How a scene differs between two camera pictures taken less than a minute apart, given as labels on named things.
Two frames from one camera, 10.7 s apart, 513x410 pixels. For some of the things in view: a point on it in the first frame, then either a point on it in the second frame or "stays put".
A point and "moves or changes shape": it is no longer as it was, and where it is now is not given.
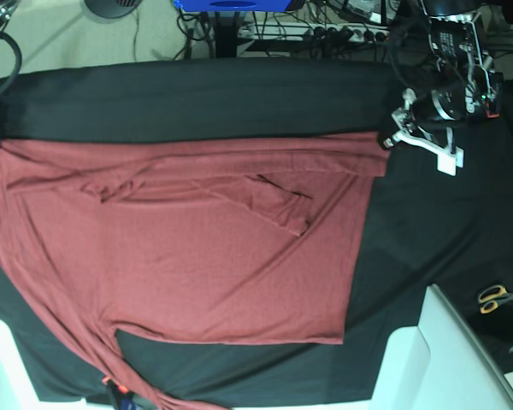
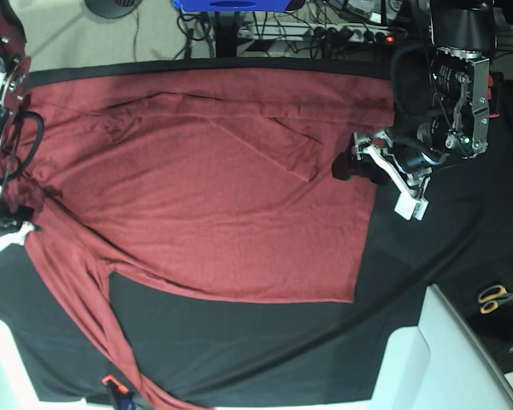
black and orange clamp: (497, 88) stays put
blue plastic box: (232, 6) stays put
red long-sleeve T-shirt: (227, 238) moves or changes shape
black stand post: (226, 26) stays put
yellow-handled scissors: (491, 295) stays put
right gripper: (431, 108) -> (415, 161)
